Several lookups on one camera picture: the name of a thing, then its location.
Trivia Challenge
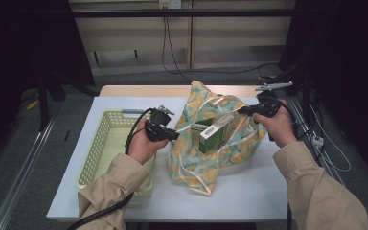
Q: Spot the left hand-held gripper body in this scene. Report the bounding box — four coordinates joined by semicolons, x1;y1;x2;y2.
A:
144;104;175;143

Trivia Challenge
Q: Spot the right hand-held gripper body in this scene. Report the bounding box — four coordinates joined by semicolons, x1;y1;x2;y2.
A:
255;80;294;118

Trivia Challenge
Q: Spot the orange slice print cloth bag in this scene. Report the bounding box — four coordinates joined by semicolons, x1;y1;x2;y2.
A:
167;80;268;196

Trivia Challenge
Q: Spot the long green and white box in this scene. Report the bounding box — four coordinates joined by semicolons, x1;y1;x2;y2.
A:
198;113;236;154

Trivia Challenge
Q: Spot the pale yellow plastic basket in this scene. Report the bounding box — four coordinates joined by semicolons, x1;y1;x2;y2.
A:
76;109;157;197

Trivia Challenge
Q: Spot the person's right hand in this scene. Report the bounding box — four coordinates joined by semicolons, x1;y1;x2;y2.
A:
252;99;298;149

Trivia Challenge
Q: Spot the person's left hand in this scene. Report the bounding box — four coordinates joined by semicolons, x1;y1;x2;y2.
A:
127;120;170;166

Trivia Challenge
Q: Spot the white power strip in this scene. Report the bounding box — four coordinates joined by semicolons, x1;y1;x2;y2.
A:
311;134;325;149

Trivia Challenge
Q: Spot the white table mat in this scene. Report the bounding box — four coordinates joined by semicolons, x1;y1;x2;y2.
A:
46;96;290;223

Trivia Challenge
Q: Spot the black curtain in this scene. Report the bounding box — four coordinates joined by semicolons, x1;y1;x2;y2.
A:
278;0;368;184
0;0;96;169

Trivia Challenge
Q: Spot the black horizontal bar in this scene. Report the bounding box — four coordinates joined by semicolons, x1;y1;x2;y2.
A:
71;9;295;19

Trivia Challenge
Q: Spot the black metal stand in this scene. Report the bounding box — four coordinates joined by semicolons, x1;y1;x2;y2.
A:
36;74;65;132

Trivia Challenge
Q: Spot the right hand-held gripper black cable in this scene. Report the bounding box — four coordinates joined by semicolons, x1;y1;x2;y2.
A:
277;98;302;142

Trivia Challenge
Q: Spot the hand-held gripper black cable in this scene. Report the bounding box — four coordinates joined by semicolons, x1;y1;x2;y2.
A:
66;107;157;230
277;98;302;142

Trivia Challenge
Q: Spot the left hand-held gripper black cable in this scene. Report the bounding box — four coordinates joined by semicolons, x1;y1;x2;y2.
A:
66;107;157;230

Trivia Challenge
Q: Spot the hanging black cable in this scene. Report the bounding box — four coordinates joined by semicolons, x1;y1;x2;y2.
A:
161;15;194;82

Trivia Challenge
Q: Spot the aluminium frame rail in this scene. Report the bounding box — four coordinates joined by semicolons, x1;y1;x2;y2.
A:
287;95;368;230
0;114;59;230

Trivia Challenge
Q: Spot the beige wooden post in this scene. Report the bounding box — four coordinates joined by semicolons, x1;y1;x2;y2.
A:
189;0;195;70

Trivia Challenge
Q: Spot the white cable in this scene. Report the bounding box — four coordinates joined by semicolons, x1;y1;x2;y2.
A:
309;104;353;173

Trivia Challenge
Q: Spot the white wall outlet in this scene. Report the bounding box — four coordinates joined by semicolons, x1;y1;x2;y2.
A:
158;0;182;10

